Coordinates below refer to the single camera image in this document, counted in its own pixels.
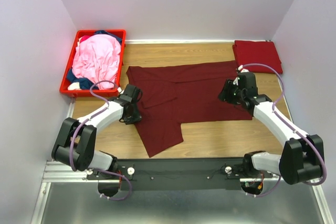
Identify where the white cloth in bin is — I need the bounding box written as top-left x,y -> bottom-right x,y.
68,82 -> 81,91

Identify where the pink t shirt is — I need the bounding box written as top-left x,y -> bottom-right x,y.
72,35 -> 123,91

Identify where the navy blue t shirt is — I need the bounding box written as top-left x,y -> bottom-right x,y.
65,30 -> 123,91

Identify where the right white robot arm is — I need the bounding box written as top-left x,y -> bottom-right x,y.
218,71 -> 327,185

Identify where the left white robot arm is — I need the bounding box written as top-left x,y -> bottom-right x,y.
51,84 -> 142,179

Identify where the maroon t shirt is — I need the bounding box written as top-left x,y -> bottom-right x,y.
127,61 -> 252,157

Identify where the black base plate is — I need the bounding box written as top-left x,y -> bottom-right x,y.
86,157 -> 274,191

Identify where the aluminium frame rail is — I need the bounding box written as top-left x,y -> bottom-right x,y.
30,100 -> 329,224

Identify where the red plastic bin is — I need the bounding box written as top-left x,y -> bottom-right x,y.
59,29 -> 127,98

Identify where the folded red t shirt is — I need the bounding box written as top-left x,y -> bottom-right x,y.
233,40 -> 283,74

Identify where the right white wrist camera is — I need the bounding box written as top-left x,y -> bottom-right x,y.
237,65 -> 249,73

